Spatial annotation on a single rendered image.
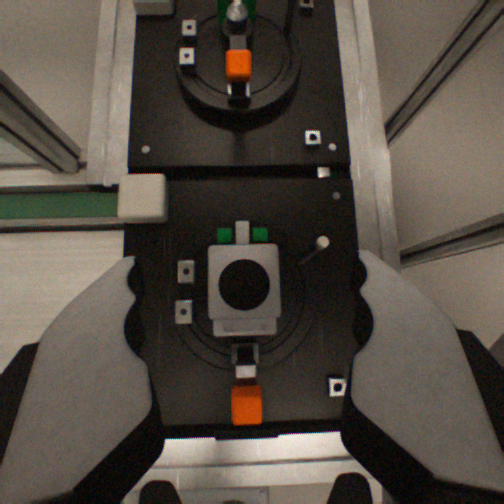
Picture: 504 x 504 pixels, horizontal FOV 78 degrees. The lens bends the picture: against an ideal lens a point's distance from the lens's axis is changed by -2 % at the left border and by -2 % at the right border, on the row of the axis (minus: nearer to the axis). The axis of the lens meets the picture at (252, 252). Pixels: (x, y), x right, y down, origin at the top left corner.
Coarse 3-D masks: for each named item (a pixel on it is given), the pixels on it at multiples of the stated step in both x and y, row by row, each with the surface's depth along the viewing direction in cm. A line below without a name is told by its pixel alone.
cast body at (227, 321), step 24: (240, 240) 24; (216, 264) 19; (240, 264) 19; (264, 264) 20; (216, 288) 19; (240, 288) 18; (264, 288) 18; (216, 312) 19; (240, 312) 19; (264, 312) 19; (216, 336) 22
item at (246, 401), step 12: (240, 348) 27; (252, 348) 27; (240, 360) 25; (252, 360) 25; (240, 372) 21; (252, 372) 21; (240, 384) 21; (252, 384) 21; (240, 396) 20; (252, 396) 20; (240, 408) 20; (252, 408) 20; (240, 420) 20; (252, 420) 20
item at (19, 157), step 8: (0, 136) 29; (0, 144) 30; (8, 144) 30; (0, 152) 31; (8, 152) 32; (16, 152) 32; (0, 160) 33; (8, 160) 33; (16, 160) 33; (24, 160) 33; (32, 160) 33
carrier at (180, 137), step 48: (144, 0) 35; (192, 0) 37; (240, 0) 37; (288, 0) 31; (144, 48) 36; (192, 48) 32; (288, 48) 34; (336, 48) 37; (144, 96) 35; (192, 96) 33; (240, 96) 32; (288, 96) 34; (336, 96) 36; (144, 144) 34; (192, 144) 34; (240, 144) 34; (288, 144) 34; (336, 144) 35
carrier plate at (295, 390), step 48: (192, 192) 33; (240, 192) 33; (288, 192) 33; (336, 192) 33; (144, 240) 32; (336, 240) 33; (336, 288) 32; (336, 336) 31; (192, 384) 30; (288, 384) 30; (336, 384) 30
